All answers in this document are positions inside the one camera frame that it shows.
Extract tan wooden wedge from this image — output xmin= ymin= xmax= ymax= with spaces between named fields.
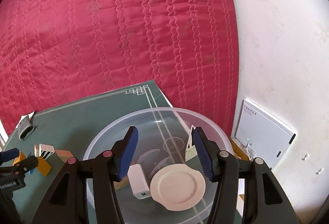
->
xmin=55 ymin=149 xmax=73 ymax=163

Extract white charger block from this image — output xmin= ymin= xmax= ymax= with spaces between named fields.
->
xmin=127 ymin=164 xmax=151 ymax=200

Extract white round plate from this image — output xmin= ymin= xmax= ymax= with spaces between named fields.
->
xmin=150 ymin=164 xmax=206 ymax=211

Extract white zebra-striped wedge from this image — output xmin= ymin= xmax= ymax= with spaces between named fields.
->
xmin=185 ymin=125 xmax=197 ymax=162

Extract orange striped wedge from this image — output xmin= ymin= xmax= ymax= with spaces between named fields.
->
xmin=13 ymin=151 xmax=26 ymax=166

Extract orange black-striped wedge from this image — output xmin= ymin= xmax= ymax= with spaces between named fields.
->
xmin=36 ymin=157 xmax=51 ymax=177

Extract green table mat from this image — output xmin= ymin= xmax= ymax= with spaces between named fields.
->
xmin=5 ymin=81 xmax=174 ymax=223

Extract white paper under glove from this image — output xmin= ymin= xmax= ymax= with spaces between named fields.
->
xmin=16 ymin=111 xmax=35 ymax=129

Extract pink quilted bedspread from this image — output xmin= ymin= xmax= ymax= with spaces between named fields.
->
xmin=1 ymin=0 xmax=239 ymax=134

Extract white cable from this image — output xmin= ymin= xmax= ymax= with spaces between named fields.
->
xmin=241 ymin=139 xmax=258 ymax=160

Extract white wall box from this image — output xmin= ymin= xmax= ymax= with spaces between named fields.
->
xmin=235 ymin=99 xmax=297 ymax=169

